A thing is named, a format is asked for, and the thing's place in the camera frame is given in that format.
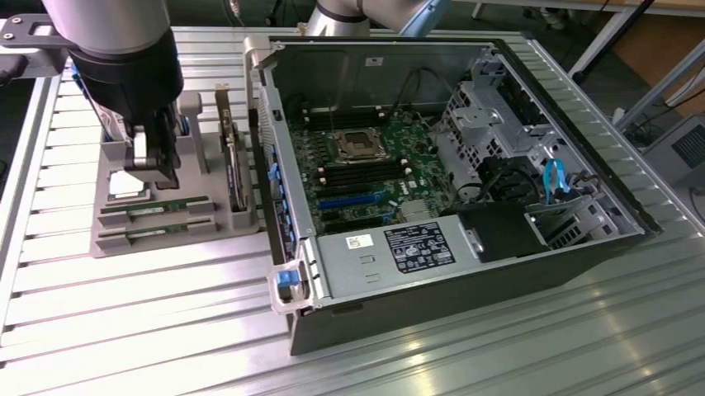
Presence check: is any white desk frame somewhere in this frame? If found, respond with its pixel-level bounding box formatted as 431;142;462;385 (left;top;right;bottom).
565;0;705;80

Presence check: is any green motherboard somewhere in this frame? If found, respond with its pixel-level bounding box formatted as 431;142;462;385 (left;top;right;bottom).
287;105;459;241

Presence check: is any black internal cable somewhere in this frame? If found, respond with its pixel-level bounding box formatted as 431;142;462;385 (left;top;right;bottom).
397;67;438;121

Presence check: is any grey power supply unit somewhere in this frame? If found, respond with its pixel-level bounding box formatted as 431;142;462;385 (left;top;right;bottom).
314;214;465;299

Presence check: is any light blue SATA wire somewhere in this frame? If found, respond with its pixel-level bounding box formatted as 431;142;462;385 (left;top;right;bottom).
541;158;573;206

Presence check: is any black open PC case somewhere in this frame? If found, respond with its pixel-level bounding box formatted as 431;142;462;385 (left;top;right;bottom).
243;34;664;357

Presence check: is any silver CPU chip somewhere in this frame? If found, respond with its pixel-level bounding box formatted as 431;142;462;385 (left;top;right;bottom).
106;168;154;204

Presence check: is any CPU socket with metal frame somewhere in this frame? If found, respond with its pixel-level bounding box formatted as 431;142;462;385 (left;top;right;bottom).
326;126;385;164

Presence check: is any metal disk bay cage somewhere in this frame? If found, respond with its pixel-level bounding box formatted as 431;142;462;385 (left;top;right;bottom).
438;79;553;177

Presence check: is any graphics card with metal bracket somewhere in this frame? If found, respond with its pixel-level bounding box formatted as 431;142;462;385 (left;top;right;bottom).
212;83;252;215

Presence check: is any silver chipset heatsink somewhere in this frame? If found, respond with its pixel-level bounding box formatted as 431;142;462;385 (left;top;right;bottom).
399;200;435;220

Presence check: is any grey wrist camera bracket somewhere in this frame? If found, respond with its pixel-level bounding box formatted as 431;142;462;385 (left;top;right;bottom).
0;14;76;83

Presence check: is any grey parts rack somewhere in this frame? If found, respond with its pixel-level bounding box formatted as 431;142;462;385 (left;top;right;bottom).
88;90;262;259

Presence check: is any blue expansion slot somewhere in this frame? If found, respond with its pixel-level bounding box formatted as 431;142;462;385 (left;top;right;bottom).
318;191;387;210

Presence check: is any hanging grey cable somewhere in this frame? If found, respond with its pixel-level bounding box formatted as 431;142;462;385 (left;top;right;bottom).
227;0;247;31

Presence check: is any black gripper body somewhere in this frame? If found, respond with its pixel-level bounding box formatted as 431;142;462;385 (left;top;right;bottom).
67;33;186;137

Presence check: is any green RAM stick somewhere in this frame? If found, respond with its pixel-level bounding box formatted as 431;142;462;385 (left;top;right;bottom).
100;196;212;217
98;219;218;241

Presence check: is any grey computer tower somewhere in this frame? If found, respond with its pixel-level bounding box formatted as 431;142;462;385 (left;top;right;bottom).
640;114;705;187

